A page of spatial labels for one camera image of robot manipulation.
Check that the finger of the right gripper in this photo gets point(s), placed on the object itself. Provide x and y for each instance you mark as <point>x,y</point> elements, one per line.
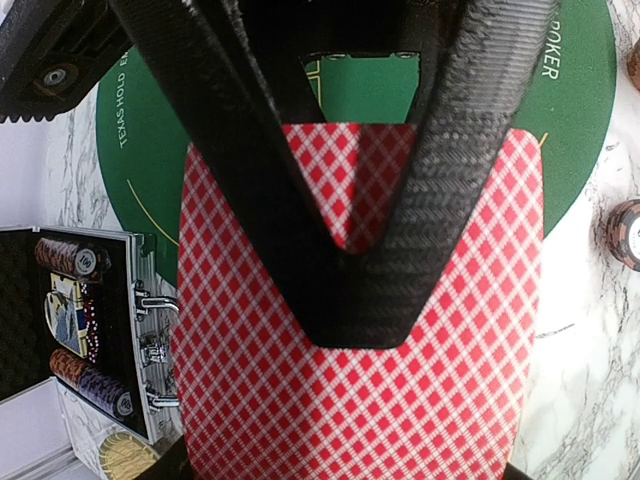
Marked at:
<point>232,74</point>
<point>481,80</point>

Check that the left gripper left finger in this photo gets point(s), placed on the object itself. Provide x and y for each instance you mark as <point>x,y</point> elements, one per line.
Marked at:
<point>173,465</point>

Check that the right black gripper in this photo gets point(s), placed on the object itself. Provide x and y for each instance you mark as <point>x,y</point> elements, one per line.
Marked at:
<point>53,53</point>

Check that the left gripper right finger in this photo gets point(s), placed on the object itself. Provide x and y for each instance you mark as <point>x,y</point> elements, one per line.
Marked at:
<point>513,473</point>

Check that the red playing card deck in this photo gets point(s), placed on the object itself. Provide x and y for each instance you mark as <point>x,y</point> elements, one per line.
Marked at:
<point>260,401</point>

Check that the dark brown poker chip stack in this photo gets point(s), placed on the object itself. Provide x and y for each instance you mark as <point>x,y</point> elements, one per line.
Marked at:
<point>622,233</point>

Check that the red poker chip stack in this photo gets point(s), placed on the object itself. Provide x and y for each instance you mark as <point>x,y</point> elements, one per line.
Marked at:
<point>633,65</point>

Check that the woven bamboo tray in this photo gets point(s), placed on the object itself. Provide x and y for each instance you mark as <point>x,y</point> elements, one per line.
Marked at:
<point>123,456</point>

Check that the round green poker mat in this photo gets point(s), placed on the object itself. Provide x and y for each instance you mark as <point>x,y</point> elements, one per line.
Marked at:
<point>142,146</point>

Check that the red purple chip row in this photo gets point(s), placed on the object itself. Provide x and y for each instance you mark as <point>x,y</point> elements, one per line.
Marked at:
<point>105,392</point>

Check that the red dice row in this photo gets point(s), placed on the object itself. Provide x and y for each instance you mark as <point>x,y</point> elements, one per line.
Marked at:
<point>92,324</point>

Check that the aluminium poker chip case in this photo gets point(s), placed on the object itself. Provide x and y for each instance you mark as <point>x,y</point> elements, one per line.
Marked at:
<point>133,315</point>

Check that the blue card deck in case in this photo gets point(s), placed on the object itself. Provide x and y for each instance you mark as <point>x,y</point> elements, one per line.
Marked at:
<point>63,307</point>

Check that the dark red chip row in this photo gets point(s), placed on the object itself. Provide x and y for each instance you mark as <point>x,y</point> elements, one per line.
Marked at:
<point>80,261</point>

